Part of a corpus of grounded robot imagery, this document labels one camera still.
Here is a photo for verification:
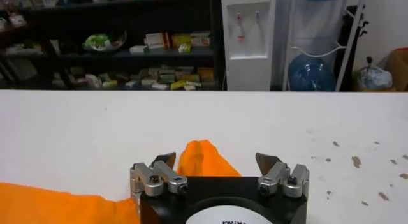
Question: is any glass bowl with green items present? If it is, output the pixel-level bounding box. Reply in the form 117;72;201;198
82;30;128;52

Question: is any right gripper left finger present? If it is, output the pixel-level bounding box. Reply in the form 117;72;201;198
129;151;189;198

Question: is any tied clear plastic bag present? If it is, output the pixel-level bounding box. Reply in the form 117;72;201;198
356;56;393;92

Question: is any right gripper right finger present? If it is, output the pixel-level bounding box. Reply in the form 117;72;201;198
255;152;310;199

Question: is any black metal stand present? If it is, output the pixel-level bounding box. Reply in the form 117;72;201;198
334;4;370;92

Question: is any white metal jug rack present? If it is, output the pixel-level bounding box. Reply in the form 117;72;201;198
282;0;367;92

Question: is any open brown cardboard box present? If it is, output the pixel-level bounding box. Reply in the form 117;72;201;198
384;47;408;92

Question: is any orange t-shirt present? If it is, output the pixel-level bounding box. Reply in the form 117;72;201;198
0;139;242;224

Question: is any white work table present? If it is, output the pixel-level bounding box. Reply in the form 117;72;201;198
0;89;408;224

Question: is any white red medicine box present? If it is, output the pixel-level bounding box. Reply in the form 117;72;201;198
145;32;170;50

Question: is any white water dispenser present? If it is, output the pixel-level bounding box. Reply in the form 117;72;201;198
220;0;277;92

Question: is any black shelving unit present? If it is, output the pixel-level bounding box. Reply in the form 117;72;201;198
0;0;224;91

